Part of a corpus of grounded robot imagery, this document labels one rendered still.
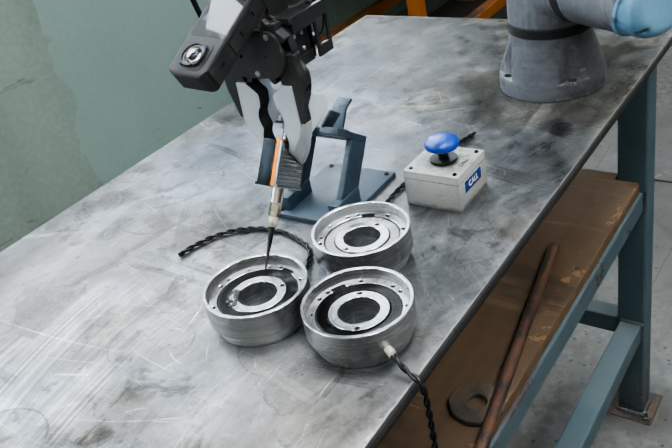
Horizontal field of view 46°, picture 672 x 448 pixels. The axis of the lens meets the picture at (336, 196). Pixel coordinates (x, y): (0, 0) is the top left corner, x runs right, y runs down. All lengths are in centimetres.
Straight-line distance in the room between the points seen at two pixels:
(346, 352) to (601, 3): 54
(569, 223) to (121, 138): 170
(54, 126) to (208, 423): 189
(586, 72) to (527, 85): 8
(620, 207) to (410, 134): 43
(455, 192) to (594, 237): 45
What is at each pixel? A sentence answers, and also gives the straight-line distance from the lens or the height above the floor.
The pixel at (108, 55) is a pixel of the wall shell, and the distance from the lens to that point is 263.
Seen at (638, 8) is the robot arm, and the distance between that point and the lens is 100.
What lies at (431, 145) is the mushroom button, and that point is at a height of 87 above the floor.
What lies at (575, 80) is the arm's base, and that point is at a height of 82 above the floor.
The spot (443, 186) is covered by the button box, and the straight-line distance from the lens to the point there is 90.
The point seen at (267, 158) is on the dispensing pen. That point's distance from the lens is 80.
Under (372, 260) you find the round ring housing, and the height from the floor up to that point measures 83.
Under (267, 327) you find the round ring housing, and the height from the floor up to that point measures 83.
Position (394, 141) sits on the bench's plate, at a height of 80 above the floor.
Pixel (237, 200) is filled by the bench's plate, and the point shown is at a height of 80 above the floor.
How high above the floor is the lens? 128
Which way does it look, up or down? 29 degrees down
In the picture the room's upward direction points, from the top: 11 degrees counter-clockwise
